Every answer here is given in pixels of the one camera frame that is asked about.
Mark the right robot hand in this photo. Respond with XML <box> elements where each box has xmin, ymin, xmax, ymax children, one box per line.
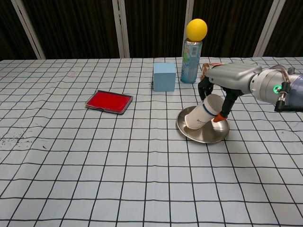
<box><xmin>198</xmin><ymin>63</ymin><xmax>263</xmax><ymax>122</ymax></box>

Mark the white paper cup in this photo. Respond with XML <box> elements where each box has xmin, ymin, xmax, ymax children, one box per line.
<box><xmin>185</xmin><ymin>94</ymin><xmax>225</xmax><ymax>131</ymax></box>

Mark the round steel plate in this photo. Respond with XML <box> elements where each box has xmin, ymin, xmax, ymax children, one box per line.
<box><xmin>175</xmin><ymin>106</ymin><xmax>231</xmax><ymax>144</ymax></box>

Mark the peach tea bottle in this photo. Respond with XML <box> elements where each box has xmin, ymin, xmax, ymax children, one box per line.
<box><xmin>201</xmin><ymin>62</ymin><xmax>224</xmax><ymax>80</ymax></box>

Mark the yellow ball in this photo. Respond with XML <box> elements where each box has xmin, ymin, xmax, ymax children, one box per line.
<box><xmin>186</xmin><ymin>18</ymin><xmax>208</xmax><ymax>43</ymax></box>

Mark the light blue foam cube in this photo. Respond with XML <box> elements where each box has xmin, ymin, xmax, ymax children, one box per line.
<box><xmin>152</xmin><ymin>62</ymin><xmax>177</xmax><ymax>92</ymax></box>

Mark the red ink pad case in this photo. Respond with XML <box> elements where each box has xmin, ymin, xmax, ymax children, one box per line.
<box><xmin>85</xmin><ymin>90</ymin><xmax>134</xmax><ymax>115</ymax></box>

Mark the checked light blue tablecloth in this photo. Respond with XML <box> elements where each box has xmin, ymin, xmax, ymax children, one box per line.
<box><xmin>0</xmin><ymin>56</ymin><xmax>303</xmax><ymax>227</ymax></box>

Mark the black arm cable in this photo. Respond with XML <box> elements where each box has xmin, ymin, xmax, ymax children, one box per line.
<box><xmin>274</xmin><ymin>67</ymin><xmax>303</xmax><ymax>113</ymax></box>

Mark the white metal frame post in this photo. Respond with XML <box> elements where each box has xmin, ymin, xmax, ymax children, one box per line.
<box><xmin>112</xmin><ymin>0</ymin><xmax>131</xmax><ymax>59</ymax></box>
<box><xmin>252</xmin><ymin>0</ymin><xmax>280</xmax><ymax>58</ymax></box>
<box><xmin>10</xmin><ymin>0</ymin><xmax>46</xmax><ymax>60</ymax></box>

